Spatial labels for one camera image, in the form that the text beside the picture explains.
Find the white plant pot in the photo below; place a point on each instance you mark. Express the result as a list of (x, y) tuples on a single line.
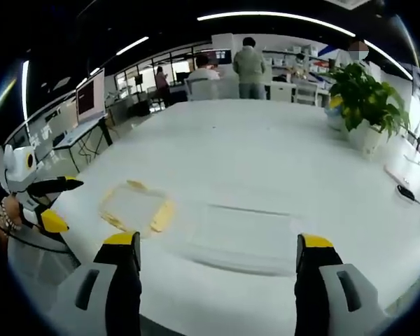
[(365, 136)]

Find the clear plastic sheet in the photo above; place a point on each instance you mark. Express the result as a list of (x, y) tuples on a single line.
[(245, 238)]

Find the long ceiling light strip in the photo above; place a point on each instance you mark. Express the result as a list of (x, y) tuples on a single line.
[(301, 21)]

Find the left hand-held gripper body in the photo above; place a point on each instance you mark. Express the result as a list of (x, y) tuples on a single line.
[(18, 168)]

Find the blue yellow packet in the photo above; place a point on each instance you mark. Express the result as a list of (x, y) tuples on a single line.
[(336, 110)]

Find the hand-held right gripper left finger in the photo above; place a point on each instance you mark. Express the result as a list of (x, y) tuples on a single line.
[(91, 290)]

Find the white side desk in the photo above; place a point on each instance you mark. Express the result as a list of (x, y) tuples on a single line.
[(75, 134)]

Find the clear yellow-trimmed plastic bag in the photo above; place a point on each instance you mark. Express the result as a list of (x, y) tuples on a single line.
[(161, 218)]

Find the green potted plant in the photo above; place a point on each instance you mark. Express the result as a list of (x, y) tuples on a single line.
[(367, 94)]

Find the white flat box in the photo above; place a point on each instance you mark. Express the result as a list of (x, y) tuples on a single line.
[(411, 171)]

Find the white office chair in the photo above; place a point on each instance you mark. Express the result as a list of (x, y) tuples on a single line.
[(201, 89)]

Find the person's left hand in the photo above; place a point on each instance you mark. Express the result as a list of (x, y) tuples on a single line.
[(10, 202)]

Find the short ceiling light strip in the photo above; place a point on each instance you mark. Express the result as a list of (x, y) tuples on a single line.
[(133, 45)]

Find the computer monitor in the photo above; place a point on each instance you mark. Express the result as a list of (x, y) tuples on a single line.
[(90, 96)]

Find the storage shelf with boxes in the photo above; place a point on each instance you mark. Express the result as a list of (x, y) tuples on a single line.
[(297, 57)]

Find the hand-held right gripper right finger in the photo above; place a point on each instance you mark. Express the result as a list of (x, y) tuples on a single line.
[(339, 290)]

